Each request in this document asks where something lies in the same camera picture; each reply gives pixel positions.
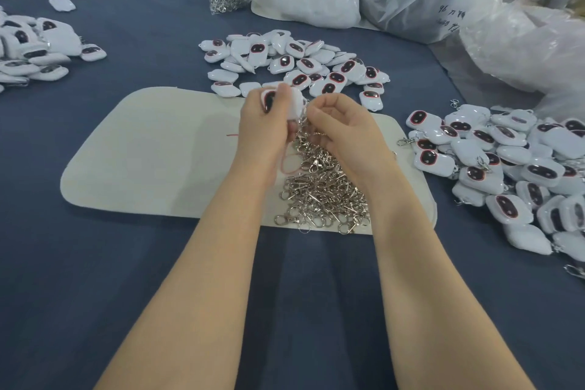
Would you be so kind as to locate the person's left forearm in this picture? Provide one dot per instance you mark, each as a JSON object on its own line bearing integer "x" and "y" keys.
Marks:
{"x": 192, "y": 298}

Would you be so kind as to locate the white fob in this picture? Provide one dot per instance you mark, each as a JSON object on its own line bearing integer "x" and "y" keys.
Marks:
{"x": 291, "y": 102}

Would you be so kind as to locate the crumpled clear plastic bag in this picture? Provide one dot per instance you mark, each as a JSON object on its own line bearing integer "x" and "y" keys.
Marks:
{"x": 536, "y": 43}

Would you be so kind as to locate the cream felt work mat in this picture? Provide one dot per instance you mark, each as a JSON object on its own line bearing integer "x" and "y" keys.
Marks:
{"x": 139, "y": 157}

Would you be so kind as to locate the person's right hand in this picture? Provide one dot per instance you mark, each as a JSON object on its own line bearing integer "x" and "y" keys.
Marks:
{"x": 355, "y": 144}

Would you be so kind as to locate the person's right forearm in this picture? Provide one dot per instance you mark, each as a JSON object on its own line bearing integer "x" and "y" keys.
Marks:
{"x": 452, "y": 303}

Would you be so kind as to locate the person's left hand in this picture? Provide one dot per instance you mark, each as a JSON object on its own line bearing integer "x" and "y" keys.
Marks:
{"x": 261, "y": 136}

